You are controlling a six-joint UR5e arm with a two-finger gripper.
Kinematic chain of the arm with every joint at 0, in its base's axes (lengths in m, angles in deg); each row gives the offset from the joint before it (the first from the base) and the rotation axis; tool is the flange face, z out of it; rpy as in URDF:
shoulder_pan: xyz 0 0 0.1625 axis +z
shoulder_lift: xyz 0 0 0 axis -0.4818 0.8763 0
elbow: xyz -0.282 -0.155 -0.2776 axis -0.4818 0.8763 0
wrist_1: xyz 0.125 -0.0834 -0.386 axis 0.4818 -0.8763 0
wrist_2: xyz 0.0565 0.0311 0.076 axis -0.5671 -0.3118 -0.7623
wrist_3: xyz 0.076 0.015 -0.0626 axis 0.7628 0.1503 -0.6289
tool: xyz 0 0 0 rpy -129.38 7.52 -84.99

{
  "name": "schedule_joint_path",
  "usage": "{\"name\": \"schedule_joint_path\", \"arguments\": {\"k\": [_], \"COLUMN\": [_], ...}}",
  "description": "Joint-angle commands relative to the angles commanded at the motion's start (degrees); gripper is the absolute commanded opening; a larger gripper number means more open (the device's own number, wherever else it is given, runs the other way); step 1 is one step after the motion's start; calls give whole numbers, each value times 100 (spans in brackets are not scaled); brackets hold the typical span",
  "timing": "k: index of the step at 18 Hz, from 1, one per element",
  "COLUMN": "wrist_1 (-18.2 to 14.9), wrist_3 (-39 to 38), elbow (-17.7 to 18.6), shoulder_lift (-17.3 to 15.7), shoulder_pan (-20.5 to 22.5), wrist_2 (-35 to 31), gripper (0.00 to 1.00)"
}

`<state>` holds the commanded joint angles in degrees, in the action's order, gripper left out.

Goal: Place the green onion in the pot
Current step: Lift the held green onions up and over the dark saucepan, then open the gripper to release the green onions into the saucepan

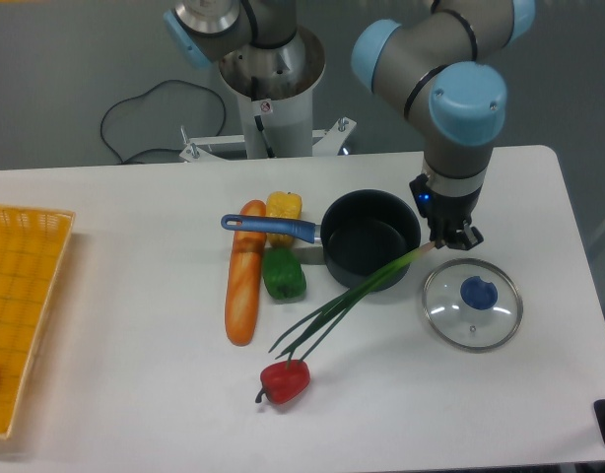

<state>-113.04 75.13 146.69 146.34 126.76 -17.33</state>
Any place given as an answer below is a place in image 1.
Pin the yellow woven basket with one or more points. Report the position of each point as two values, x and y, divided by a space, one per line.
33 242

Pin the dark pot blue handle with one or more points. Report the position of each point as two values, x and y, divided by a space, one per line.
360 232

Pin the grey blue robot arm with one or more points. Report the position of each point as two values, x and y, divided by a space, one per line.
433 74

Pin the glass lid blue knob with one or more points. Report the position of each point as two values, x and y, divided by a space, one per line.
472 304

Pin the red bell pepper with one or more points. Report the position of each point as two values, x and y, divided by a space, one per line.
283 381

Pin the green onion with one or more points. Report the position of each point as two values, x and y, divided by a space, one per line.
324 319

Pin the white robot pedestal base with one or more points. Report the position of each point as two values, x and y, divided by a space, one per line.
274 94

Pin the green bell pepper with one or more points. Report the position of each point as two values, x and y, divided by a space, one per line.
283 275

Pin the orange baguette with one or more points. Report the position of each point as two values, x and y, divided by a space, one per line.
243 287

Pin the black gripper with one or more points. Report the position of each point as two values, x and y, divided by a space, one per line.
448 217

